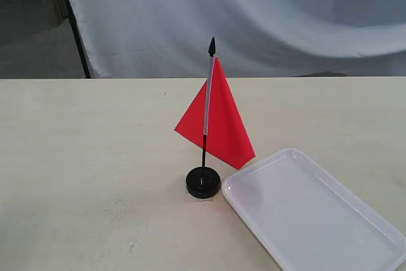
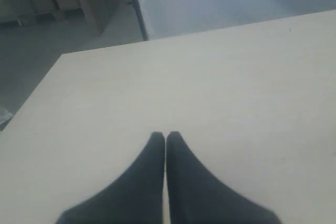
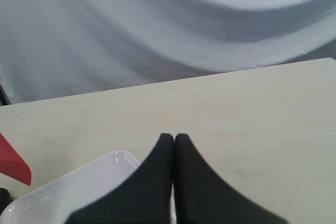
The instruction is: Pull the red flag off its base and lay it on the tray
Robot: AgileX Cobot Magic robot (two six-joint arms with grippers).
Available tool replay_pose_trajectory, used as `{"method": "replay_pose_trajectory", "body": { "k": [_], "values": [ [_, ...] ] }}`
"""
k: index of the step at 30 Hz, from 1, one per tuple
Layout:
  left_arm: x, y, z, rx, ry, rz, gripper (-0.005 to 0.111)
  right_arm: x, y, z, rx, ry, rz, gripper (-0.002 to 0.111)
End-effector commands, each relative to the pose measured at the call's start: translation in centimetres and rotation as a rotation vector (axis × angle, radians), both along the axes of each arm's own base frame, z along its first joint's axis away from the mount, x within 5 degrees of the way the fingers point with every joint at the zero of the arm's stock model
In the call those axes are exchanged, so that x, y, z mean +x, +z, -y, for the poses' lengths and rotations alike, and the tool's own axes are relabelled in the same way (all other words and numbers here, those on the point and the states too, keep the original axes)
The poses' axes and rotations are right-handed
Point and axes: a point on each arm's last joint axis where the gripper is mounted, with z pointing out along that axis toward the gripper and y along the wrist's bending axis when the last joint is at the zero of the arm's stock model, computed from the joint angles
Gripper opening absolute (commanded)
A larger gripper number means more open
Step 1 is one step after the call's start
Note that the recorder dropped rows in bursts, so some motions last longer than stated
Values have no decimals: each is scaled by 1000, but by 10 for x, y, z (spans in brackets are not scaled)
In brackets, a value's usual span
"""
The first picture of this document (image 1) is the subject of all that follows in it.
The black vertical stand pole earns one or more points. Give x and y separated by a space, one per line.
78 40

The white plastic tray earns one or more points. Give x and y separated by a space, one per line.
308 220

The black round flag base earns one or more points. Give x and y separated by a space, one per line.
203 182

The white backdrop cloth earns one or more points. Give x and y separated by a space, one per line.
254 38

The red flag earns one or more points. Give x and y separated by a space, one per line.
212 121

